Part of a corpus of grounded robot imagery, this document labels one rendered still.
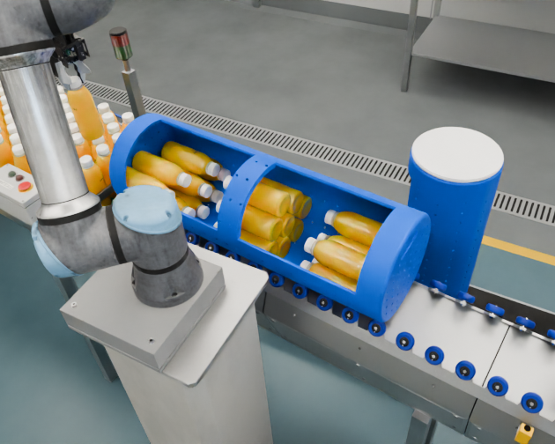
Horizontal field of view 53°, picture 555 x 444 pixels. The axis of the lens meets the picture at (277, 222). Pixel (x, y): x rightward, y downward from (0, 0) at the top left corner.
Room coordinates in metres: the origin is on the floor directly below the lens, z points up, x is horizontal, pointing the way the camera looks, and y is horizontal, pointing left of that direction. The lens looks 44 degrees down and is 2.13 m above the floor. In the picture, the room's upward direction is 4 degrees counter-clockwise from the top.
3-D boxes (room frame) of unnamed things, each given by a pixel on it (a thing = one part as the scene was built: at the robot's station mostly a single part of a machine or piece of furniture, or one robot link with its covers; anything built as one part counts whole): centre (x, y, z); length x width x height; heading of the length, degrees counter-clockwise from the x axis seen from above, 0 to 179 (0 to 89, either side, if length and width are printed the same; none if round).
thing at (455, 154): (1.38, -0.58, 1.03); 0.28 x 0.28 x 0.01
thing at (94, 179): (1.42, 0.58, 0.99); 0.07 x 0.07 x 0.17
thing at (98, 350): (1.32, 0.77, 0.50); 0.04 x 0.04 x 1.00; 53
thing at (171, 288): (0.79, 0.24, 1.27); 0.15 x 0.15 x 0.10
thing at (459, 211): (1.38, -0.58, 0.59); 0.28 x 0.28 x 0.88
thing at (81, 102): (1.42, 0.53, 1.26); 0.07 x 0.07 x 0.17
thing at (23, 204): (1.32, 0.77, 1.05); 0.20 x 0.10 x 0.10; 53
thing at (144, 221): (0.79, 0.25, 1.38); 0.13 x 0.12 x 0.14; 103
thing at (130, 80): (1.94, 0.52, 0.55); 0.04 x 0.04 x 1.10; 53
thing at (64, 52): (1.39, 0.52, 1.49); 0.09 x 0.08 x 0.12; 46
